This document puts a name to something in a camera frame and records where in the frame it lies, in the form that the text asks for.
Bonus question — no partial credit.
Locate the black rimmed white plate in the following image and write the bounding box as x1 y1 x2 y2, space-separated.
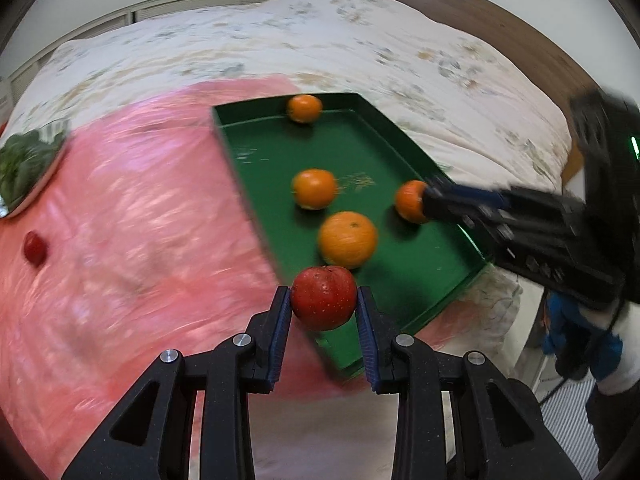
0 119 71 218

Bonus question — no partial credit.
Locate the green leafy vegetable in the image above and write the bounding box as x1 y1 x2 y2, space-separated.
0 130 66 206

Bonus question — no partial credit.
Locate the pink plastic sheet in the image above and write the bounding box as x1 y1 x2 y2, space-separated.
0 75 476 480

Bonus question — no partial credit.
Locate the wooden headboard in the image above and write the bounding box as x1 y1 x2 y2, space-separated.
355 0 603 111

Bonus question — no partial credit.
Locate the red apple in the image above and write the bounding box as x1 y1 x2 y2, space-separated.
291 265 358 332
23 231 48 267

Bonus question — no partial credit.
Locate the green rectangular tray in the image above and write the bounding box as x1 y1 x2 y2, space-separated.
210 92 488 381

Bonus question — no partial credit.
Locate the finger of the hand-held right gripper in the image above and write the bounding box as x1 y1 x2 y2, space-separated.
424 202 566 281
424 179 576 221

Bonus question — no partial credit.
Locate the small orange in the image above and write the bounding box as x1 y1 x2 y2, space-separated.
292 168 338 211
395 180 431 224
287 94 323 124

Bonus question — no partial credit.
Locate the large orange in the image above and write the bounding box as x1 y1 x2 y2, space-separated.
318 211 379 270

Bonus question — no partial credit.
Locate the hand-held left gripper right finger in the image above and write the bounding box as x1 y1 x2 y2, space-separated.
356 286 583 480

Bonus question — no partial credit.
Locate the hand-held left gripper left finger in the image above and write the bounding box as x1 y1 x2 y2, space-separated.
61 286 292 480

